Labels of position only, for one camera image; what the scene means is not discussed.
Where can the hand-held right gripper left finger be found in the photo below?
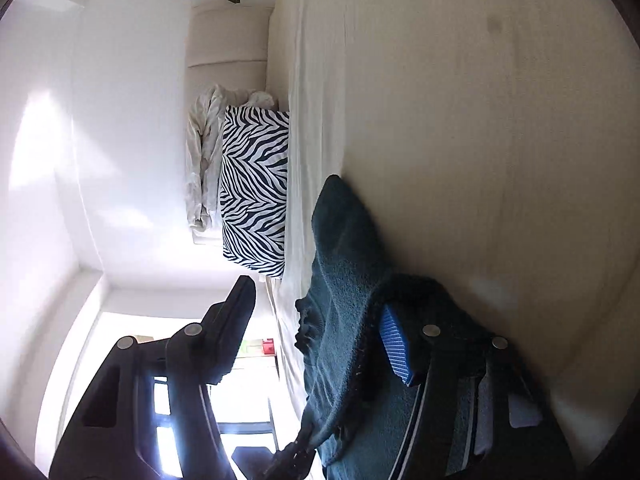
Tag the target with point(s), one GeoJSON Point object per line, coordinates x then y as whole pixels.
{"type": "Point", "coordinates": [234, 332]}

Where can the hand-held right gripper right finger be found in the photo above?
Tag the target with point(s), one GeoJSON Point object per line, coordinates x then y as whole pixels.
{"type": "Point", "coordinates": [397, 347]}

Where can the dark teal knit sweater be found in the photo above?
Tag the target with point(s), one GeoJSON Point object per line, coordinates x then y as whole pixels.
{"type": "Point", "coordinates": [340, 260]}

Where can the red box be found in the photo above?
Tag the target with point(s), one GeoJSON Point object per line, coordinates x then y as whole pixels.
{"type": "Point", "coordinates": [268, 347]}

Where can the zebra print pillow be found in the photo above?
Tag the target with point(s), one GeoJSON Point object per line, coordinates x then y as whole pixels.
{"type": "Point", "coordinates": [255, 185]}

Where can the crumpled white duvet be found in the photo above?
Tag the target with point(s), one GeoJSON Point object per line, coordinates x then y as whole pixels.
{"type": "Point", "coordinates": [202, 160]}

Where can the bed with beige sheet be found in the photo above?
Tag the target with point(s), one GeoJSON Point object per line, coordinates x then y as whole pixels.
{"type": "Point", "coordinates": [450, 110]}

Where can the beige padded headboard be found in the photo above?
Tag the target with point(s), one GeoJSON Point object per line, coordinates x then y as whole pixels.
{"type": "Point", "coordinates": [225, 35]}

